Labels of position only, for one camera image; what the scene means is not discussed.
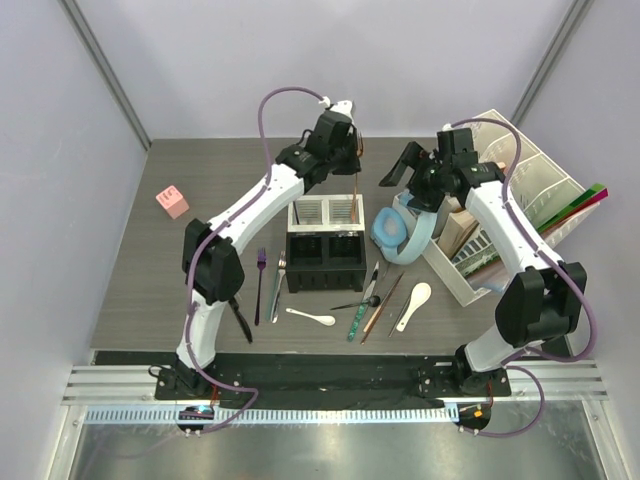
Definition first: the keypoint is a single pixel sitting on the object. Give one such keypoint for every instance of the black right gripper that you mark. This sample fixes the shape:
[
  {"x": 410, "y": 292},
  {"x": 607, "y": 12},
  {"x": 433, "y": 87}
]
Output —
[{"x": 413, "y": 156}]

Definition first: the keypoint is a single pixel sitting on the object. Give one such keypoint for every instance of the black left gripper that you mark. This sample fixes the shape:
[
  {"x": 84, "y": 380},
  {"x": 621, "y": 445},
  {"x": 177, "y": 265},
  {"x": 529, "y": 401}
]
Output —
[{"x": 352, "y": 166}]

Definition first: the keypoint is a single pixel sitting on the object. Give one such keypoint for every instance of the rose gold fork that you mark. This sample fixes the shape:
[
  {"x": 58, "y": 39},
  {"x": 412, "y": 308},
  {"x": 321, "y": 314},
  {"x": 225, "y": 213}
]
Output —
[{"x": 359, "y": 153}]

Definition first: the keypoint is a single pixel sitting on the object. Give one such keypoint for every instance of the black knife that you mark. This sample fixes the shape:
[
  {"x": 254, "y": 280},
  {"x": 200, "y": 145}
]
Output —
[{"x": 241, "y": 320}]

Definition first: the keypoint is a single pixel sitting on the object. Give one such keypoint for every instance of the purple iridescent spoon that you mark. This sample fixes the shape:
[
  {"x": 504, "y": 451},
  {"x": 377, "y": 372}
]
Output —
[{"x": 296, "y": 213}]

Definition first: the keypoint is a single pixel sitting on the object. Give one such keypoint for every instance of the teal chopstick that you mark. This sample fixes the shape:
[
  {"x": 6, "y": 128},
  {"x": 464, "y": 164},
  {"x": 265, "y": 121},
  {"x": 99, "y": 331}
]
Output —
[{"x": 272, "y": 295}]

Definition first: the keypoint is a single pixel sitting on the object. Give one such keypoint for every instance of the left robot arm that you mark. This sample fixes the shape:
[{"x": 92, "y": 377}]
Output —
[{"x": 211, "y": 251}]

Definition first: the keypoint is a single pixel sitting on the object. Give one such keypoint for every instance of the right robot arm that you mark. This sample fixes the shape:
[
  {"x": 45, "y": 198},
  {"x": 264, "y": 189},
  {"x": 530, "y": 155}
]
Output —
[{"x": 544, "y": 296}]

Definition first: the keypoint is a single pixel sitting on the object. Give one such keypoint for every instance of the light blue headphones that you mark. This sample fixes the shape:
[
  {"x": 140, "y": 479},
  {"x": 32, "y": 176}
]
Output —
[{"x": 401, "y": 232}]

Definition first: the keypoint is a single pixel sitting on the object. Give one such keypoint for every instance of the white slotted utensil caddy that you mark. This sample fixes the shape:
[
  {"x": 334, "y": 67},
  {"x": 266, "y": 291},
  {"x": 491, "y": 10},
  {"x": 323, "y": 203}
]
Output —
[{"x": 326, "y": 214}]

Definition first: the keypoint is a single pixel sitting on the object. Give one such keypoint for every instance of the dark brown chopstick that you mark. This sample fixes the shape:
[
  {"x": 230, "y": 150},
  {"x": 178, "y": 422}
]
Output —
[{"x": 364, "y": 339}]

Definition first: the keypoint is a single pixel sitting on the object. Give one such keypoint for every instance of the black slotted utensil caddy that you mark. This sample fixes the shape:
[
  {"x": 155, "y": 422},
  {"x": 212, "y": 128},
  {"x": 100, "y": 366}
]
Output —
[{"x": 325, "y": 261}]

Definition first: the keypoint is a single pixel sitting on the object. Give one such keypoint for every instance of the large white ceramic spoon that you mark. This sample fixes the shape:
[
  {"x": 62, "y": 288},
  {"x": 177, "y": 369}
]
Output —
[{"x": 419, "y": 295}]

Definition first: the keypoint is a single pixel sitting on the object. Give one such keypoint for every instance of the silver chopstick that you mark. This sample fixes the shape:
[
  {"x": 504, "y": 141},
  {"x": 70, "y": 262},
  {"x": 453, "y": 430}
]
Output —
[{"x": 399, "y": 317}]

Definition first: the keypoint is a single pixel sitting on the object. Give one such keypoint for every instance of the small black spoon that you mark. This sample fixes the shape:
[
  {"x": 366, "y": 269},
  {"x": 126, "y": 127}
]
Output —
[{"x": 371, "y": 301}]

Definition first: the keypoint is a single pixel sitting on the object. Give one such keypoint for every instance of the white desk file organizer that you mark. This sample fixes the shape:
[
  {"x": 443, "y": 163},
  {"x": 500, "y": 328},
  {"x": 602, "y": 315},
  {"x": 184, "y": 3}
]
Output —
[{"x": 538, "y": 189}]

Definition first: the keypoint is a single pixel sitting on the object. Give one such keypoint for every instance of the green patterned chopstick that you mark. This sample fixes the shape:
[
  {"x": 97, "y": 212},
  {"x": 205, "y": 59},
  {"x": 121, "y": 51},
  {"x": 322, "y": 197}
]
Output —
[{"x": 362, "y": 308}]

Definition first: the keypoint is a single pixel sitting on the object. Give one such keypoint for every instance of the rose gold chopstick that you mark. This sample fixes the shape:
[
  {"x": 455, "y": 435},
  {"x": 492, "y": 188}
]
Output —
[{"x": 382, "y": 305}]

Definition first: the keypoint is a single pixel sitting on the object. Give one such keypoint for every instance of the pink cube power adapter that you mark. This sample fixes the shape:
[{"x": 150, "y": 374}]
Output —
[{"x": 172, "y": 201}]

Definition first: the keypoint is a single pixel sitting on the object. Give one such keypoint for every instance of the small white ceramic spoon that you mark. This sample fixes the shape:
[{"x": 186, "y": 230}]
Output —
[{"x": 325, "y": 320}]

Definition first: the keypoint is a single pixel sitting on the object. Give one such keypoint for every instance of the green and magenta folders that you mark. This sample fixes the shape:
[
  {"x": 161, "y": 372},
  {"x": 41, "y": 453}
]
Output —
[{"x": 590, "y": 196}]

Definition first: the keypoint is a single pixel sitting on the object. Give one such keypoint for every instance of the black mounting base plate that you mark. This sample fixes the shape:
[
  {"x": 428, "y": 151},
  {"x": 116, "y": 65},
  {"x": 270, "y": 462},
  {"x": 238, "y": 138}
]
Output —
[{"x": 355, "y": 378}]

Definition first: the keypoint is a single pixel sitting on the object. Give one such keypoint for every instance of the aluminium frame rail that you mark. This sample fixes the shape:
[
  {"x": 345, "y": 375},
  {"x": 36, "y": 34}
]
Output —
[{"x": 131, "y": 394}]

